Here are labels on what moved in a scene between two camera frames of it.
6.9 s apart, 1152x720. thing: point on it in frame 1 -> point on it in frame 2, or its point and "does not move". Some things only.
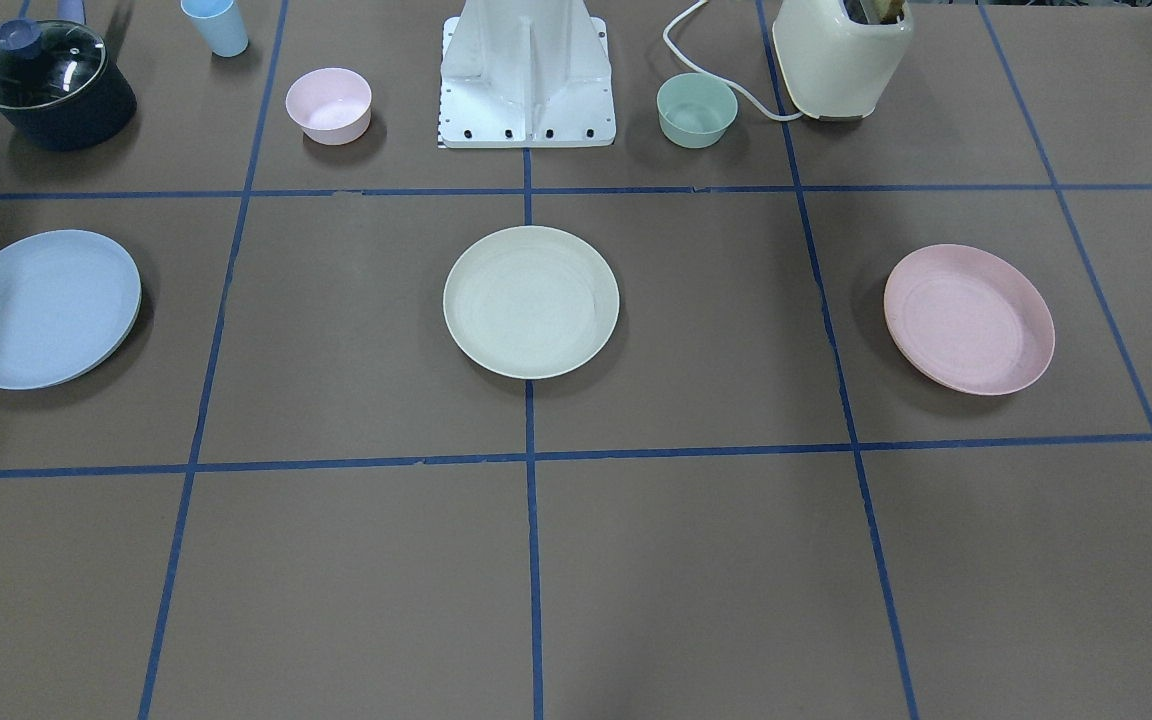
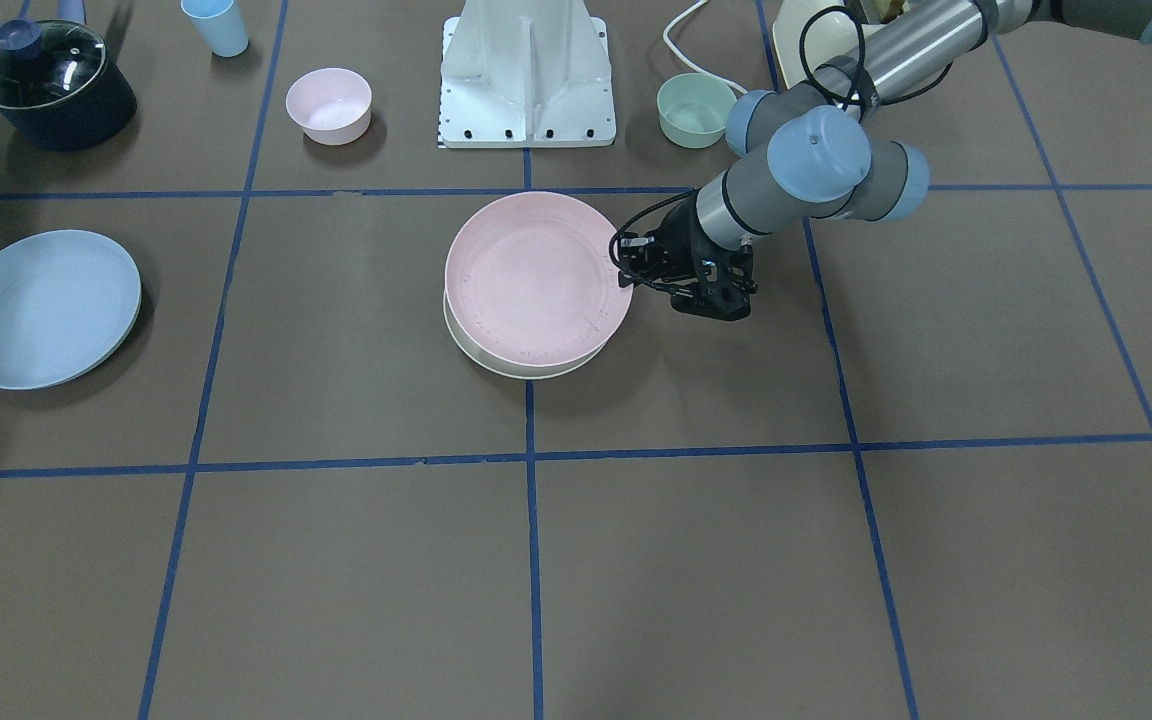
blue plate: [44, 310] does not move
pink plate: [967, 319] -> [529, 280]
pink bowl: [330, 105] does not move
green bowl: [694, 110] does not move
